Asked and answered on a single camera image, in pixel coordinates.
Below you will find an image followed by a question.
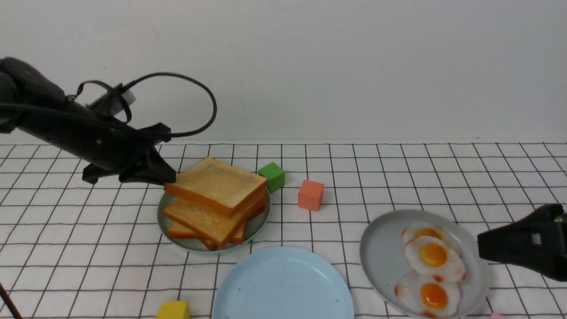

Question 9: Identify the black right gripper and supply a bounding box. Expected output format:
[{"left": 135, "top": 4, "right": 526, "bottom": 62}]
[{"left": 478, "top": 204, "right": 567, "bottom": 281}]

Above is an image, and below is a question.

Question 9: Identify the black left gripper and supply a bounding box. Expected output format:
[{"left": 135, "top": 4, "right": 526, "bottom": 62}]
[{"left": 53, "top": 104, "right": 177, "bottom": 185}]

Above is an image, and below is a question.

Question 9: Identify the fried egg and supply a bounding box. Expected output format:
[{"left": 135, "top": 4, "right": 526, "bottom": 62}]
[
  {"left": 404, "top": 236, "right": 467, "bottom": 283},
  {"left": 394, "top": 271, "right": 462, "bottom": 318},
  {"left": 401, "top": 222, "right": 448, "bottom": 244}
]

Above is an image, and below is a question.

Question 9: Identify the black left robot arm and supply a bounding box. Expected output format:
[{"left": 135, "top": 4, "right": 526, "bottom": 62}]
[{"left": 1, "top": 57, "right": 176, "bottom": 186}]

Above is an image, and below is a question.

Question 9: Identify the white checkered tablecloth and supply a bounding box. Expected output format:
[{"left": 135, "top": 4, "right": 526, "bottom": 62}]
[{"left": 0, "top": 143, "right": 567, "bottom": 319}]

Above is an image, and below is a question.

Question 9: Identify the green plate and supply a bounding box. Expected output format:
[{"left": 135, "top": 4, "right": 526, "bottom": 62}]
[{"left": 157, "top": 188, "right": 272, "bottom": 255}]

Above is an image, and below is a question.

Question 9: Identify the yellow cube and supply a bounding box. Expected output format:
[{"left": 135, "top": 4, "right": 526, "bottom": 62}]
[{"left": 156, "top": 300, "right": 192, "bottom": 319}]

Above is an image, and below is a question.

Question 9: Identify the green cube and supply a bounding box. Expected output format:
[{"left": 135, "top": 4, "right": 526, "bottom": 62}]
[{"left": 258, "top": 162, "right": 285, "bottom": 193}]

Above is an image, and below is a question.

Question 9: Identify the grey plate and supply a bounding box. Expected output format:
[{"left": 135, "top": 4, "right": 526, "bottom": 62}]
[{"left": 360, "top": 210, "right": 492, "bottom": 319}]

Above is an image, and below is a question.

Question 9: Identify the orange cube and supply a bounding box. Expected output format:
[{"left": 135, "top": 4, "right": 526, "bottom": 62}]
[{"left": 297, "top": 180, "right": 324, "bottom": 211}]

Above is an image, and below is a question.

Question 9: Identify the light blue plate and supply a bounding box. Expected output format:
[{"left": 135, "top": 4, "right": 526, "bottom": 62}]
[{"left": 211, "top": 247, "right": 355, "bottom": 319}]

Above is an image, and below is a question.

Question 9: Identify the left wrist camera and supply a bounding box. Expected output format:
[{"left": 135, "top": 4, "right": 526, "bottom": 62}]
[{"left": 85, "top": 83, "right": 136, "bottom": 117}]

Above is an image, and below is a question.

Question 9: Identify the black cable loop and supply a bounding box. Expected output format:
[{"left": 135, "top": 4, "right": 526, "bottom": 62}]
[{"left": 66, "top": 73, "right": 217, "bottom": 138}]

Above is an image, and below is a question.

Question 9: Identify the thin black cable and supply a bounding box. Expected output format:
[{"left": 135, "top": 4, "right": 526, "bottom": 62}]
[{"left": 0, "top": 284, "right": 22, "bottom": 319}]

